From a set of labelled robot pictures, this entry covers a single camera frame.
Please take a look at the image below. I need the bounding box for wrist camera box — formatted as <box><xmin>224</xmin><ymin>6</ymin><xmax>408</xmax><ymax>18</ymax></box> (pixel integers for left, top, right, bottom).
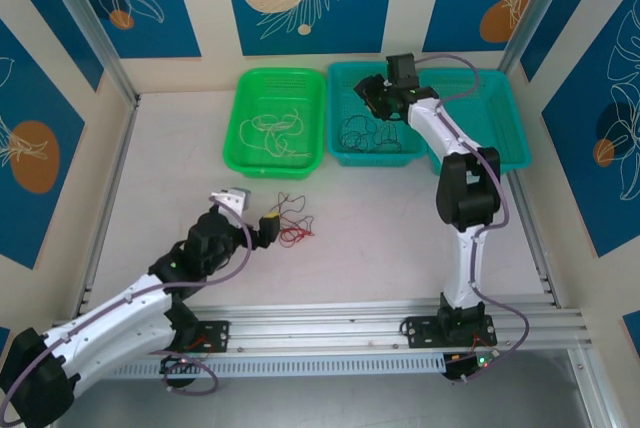
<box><xmin>208</xmin><ymin>188</ymin><xmax>251</xmax><ymax>217</ymax></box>
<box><xmin>385</xmin><ymin>52</ymin><xmax>420</xmax><ymax>91</ymax></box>

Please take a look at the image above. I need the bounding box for teal plastic basket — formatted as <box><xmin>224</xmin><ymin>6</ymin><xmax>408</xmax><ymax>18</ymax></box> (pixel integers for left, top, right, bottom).
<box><xmin>326</xmin><ymin>61</ymin><xmax>429</xmax><ymax>168</ymax></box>
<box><xmin>418</xmin><ymin>68</ymin><xmax>532</xmax><ymax>177</ymax></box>

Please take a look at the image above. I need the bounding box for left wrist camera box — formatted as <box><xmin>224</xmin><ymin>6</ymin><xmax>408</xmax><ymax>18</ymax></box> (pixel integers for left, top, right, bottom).
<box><xmin>208</xmin><ymin>188</ymin><xmax>251</xmax><ymax>217</ymax></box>

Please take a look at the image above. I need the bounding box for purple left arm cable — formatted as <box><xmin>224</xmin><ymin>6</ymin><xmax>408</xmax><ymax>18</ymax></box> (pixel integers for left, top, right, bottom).
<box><xmin>0</xmin><ymin>199</ymin><xmax>253</xmax><ymax>425</ymax></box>

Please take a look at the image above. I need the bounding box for aluminium corner post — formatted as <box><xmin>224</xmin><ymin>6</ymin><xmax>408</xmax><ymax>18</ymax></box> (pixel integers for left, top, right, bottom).
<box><xmin>37</xmin><ymin>0</ymin><xmax>142</xmax><ymax>110</ymax></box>
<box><xmin>497</xmin><ymin>0</ymin><xmax>576</xmax><ymax>79</ymax></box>

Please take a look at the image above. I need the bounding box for green plastic basket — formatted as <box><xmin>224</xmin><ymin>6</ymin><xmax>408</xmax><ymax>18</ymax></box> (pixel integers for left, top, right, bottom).
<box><xmin>222</xmin><ymin>67</ymin><xmax>327</xmax><ymax>182</ymax></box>

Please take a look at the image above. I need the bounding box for pile of coloured wires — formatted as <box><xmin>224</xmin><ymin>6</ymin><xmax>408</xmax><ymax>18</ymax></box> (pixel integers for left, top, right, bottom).
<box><xmin>339</xmin><ymin>114</ymin><xmax>402</xmax><ymax>154</ymax></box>

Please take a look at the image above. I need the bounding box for aluminium rail beam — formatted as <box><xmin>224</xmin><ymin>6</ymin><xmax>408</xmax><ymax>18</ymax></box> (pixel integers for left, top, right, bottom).
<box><xmin>49</xmin><ymin>300</ymin><xmax>594</xmax><ymax>360</ymax></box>

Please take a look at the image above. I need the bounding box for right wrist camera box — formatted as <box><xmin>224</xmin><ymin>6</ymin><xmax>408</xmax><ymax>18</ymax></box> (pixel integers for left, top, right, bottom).
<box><xmin>385</xmin><ymin>52</ymin><xmax>420</xmax><ymax>91</ymax></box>

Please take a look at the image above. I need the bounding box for thin red cable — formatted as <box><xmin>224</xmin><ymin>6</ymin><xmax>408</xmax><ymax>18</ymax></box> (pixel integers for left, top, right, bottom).
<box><xmin>272</xmin><ymin>191</ymin><xmax>318</xmax><ymax>249</ymax></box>

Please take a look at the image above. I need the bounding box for grey slotted cable duct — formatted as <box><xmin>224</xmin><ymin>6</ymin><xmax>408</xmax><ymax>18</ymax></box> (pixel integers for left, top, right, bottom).
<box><xmin>107</xmin><ymin>353</ymin><xmax>449</xmax><ymax>381</ymax></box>

